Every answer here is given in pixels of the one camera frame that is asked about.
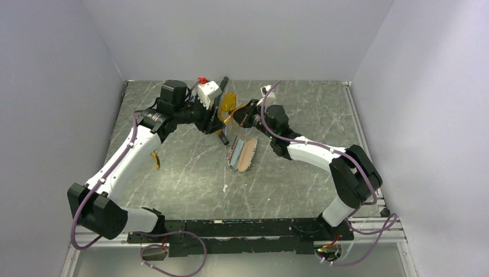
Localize orange transparent safety glasses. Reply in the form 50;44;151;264
218;92;245;131

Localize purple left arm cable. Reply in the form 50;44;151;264
70;80;208;276

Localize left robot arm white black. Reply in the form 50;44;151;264
67;77;229;246

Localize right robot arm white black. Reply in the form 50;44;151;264
231;99;383;239

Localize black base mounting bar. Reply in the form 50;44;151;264
127;218;354;257

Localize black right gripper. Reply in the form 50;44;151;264
228;99;275;140

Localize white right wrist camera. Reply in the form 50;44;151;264
258;85;276;107

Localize yellow handled pliers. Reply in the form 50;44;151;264
151;151;161;169

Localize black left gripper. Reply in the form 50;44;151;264
174;93;225;134

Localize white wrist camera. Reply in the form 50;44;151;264
258;85;276;107
197;77;222;110

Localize printed glasses pouch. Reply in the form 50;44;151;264
227;134;258;173

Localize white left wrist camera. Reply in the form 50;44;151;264
197;77;222;110

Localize black rubber hose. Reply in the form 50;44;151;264
216;77;230;146

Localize aluminium frame rail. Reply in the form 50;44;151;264
62;227;417;276

